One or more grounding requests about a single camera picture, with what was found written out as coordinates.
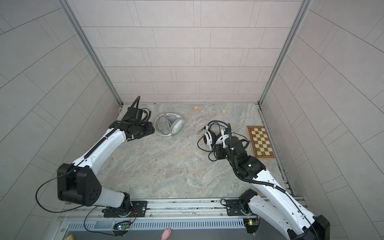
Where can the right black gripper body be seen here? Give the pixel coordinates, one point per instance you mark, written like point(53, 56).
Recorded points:
point(222, 153)

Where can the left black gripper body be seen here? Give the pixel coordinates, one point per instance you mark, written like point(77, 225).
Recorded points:
point(144, 130)

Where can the black and white headphones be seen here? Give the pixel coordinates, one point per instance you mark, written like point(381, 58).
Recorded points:
point(213, 138)

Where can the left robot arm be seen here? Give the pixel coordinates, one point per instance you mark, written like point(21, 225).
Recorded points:
point(78, 183)

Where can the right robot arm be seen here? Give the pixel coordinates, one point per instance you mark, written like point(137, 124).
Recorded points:
point(271, 201)

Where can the wooden chessboard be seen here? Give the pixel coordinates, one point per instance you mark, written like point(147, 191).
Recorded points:
point(260, 142)

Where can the right circuit board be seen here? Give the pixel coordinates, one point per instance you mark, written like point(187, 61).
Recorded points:
point(251, 225)

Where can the circuit board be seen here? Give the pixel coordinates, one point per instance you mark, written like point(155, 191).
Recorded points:
point(122, 226)
point(251, 225)

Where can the left circuit board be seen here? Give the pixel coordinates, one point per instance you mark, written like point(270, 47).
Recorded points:
point(122, 226)

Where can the pink plush toy centre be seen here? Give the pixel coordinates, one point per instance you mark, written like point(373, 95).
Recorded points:
point(166, 234)

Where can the wooden piece bottom left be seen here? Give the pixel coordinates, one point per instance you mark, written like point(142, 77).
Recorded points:
point(70, 237)

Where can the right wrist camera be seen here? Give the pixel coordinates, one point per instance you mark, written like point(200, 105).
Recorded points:
point(224, 136)

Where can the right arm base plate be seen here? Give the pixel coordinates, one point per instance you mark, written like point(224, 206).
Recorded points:
point(237, 207)

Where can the aluminium mounting rail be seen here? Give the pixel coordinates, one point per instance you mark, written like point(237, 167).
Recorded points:
point(161, 209)

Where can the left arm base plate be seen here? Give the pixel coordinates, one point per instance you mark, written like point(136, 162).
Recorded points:
point(133, 209)

